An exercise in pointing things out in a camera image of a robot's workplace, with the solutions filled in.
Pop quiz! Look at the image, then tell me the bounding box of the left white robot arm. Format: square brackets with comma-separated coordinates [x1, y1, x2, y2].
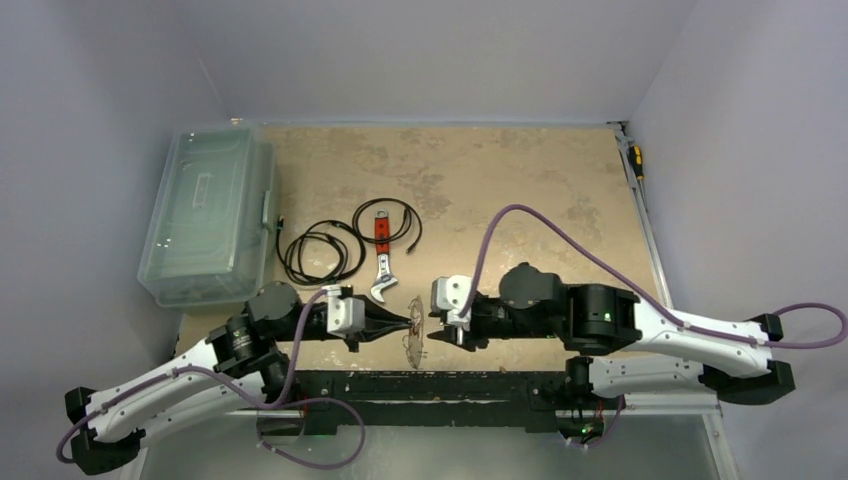
[55, 282, 412, 475]

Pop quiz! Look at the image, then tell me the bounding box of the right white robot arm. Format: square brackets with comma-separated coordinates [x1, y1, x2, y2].
[430, 263, 795, 407]

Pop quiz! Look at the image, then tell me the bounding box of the clear plastic storage box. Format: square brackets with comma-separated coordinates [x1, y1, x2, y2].
[137, 125, 278, 310]

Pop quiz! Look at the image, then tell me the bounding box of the yellow black screwdriver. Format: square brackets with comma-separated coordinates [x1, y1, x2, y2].
[627, 145, 645, 183]

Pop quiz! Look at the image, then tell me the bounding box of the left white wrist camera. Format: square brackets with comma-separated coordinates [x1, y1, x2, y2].
[322, 284, 365, 337]

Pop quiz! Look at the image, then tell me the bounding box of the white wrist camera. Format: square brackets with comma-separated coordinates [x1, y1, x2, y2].
[322, 284, 365, 337]
[430, 275, 474, 331]

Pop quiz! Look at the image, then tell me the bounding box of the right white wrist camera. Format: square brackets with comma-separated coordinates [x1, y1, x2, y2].
[430, 275, 474, 331]

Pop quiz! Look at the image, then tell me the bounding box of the black coiled cable left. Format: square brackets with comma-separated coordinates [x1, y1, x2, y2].
[275, 215, 367, 294]

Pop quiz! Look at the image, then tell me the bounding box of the black coiled cable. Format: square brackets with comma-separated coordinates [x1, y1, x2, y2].
[275, 215, 367, 294]
[351, 197, 424, 256]

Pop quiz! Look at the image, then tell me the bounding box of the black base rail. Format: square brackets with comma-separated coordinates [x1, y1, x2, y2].
[288, 370, 625, 435]

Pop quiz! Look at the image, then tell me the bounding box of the red handled adjustable wrench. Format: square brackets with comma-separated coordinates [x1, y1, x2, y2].
[370, 209, 398, 304]

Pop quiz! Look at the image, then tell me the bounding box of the black coiled cable right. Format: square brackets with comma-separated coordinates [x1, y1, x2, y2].
[351, 197, 424, 256]

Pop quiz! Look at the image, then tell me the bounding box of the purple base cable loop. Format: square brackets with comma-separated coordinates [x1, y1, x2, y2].
[255, 397, 366, 471]

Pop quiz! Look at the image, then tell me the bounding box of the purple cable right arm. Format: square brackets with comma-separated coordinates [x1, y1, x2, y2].
[458, 203, 848, 350]

